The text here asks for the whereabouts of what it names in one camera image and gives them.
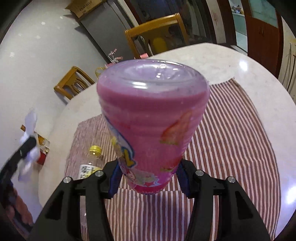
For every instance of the wooden chair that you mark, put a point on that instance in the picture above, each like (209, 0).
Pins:
(157, 35)
(74, 82)

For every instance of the grey refrigerator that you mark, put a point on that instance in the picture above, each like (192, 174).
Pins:
(107, 24)

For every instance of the pink child tricycle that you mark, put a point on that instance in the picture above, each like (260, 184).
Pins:
(113, 59)

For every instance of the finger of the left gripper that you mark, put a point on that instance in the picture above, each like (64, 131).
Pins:
(11, 165)

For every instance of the red striped cloth mat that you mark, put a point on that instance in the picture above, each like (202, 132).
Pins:
(229, 141)

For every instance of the Galanz cardboard box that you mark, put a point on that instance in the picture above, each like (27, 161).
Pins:
(80, 8)

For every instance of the wooden chair at left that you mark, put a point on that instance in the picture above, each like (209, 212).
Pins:
(74, 82)

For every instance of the wooden chair at far side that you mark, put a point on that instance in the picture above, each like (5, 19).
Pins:
(157, 35)

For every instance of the red liquor bottle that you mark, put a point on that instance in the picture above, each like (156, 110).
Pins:
(43, 155)

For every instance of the yellow plastic bag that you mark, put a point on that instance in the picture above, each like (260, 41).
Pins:
(99, 71)

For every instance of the red wooden kitchen door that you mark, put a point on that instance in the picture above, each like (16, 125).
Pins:
(264, 32)

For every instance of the clear liquor bottle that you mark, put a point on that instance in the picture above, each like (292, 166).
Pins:
(44, 144)

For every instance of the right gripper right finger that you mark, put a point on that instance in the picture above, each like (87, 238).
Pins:
(238, 219)

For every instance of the person's left hand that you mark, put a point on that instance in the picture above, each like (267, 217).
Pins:
(21, 208)

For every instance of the white dustpan with handles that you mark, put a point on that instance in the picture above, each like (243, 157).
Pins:
(289, 67)

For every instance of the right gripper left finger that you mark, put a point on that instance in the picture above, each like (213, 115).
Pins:
(60, 217)

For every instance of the yellow cap lemon bottle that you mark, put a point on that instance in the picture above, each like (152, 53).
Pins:
(92, 163)

